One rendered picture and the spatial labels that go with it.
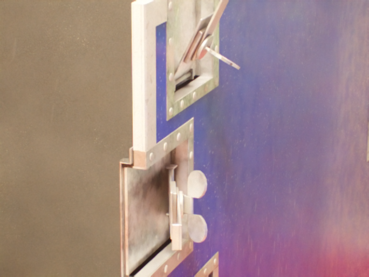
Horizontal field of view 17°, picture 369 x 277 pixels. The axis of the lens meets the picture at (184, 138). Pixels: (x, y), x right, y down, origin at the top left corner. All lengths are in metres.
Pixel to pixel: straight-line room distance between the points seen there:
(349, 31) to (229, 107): 0.47
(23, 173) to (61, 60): 0.23
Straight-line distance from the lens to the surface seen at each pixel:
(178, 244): 1.01
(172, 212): 1.06
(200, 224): 1.07
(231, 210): 1.25
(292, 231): 1.48
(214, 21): 1.09
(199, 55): 1.09
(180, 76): 1.11
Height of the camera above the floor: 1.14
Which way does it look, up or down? 17 degrees down
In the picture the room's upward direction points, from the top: straight up
